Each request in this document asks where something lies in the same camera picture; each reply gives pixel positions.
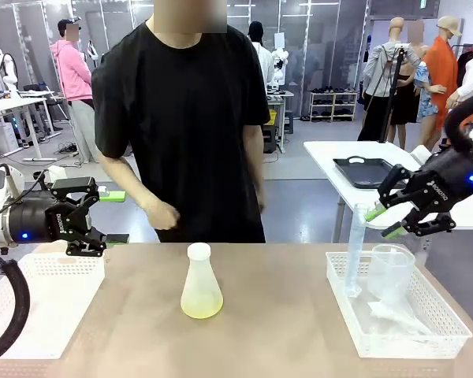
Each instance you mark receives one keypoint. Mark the clear plastic measuring beaker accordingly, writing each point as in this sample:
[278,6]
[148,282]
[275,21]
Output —
[390,275]

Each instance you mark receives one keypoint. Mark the yellow bin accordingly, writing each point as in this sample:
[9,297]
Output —
[270,118]

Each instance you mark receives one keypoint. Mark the clear graduated cylinder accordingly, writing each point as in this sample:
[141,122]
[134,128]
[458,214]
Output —
[356,252]

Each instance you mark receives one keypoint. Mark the mannequin in grey hoodie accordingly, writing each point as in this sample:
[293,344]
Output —
[378,71]

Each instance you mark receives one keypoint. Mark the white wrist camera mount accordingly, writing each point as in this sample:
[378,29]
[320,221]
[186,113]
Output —
[57,173]
[419,154]

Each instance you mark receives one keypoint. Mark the person in pink hoodie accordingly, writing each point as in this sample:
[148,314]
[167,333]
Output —
[75,75]

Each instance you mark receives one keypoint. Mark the mannequin in blue floral dress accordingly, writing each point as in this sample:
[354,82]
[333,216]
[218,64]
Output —
[425,94]

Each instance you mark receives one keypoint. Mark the mannequin in orange robe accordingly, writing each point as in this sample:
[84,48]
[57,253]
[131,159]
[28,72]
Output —
[443,67]

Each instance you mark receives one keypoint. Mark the metal frame workbench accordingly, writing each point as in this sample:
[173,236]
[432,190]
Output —
[278,118]

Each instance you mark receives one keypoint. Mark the white perforated plastic basket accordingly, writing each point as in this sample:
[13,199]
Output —
[43,307]
[347,311]

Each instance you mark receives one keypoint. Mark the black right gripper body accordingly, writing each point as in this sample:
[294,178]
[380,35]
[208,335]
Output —
[445,181]

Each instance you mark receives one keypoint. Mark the clear plastic funnel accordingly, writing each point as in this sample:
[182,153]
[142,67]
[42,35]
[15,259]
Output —
[398,319]

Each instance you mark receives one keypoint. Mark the person in black t-shirt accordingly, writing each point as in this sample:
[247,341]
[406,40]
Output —
[181,118]

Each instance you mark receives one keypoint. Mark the person's right forearm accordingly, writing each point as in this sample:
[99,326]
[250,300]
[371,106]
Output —
[122,177]

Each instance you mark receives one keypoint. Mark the person's left hand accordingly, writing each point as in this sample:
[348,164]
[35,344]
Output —
[261,199]

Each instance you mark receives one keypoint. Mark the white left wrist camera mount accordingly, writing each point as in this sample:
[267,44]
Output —
[57,173]

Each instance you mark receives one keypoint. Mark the person's right hand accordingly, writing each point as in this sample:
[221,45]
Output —
[163,214]

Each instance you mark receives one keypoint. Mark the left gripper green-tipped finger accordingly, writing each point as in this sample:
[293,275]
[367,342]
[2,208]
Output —
[83,189]
[90,242]

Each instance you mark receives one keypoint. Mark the shoe rack with shoes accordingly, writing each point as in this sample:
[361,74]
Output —
[335,104]

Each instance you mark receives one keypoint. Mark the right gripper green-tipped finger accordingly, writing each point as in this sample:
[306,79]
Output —
[392,181]
[425,225]

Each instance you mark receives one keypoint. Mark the figure in black dress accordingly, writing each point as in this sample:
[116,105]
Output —
[404,102]

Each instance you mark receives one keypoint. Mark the white side table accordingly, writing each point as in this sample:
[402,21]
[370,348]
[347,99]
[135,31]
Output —
[323,157]

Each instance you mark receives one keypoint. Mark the long white desk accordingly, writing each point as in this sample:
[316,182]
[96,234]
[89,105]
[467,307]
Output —
[8,105]

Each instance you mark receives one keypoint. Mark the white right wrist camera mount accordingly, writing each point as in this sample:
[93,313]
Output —
[419,154]

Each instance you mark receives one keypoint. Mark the translucent plastic conical flask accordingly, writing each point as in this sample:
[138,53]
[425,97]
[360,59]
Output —
[202,291]

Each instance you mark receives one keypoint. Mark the person's left forearm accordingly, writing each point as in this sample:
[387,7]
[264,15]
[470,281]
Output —
[252,157]

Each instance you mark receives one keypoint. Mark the white round flask cap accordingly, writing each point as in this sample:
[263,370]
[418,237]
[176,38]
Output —
[199,250]

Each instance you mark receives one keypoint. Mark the black rectangular tray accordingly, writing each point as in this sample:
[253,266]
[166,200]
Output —
[362,173]

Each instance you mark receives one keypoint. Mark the white humanoid robot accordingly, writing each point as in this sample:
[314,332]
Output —
[6,71]

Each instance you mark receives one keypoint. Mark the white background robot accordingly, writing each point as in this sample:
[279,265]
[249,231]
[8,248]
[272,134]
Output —
[279,65]

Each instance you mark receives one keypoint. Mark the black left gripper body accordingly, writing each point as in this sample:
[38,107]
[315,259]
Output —
[39,220]

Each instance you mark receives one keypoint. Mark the person in white shirt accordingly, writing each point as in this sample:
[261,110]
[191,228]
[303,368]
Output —
[262,55]

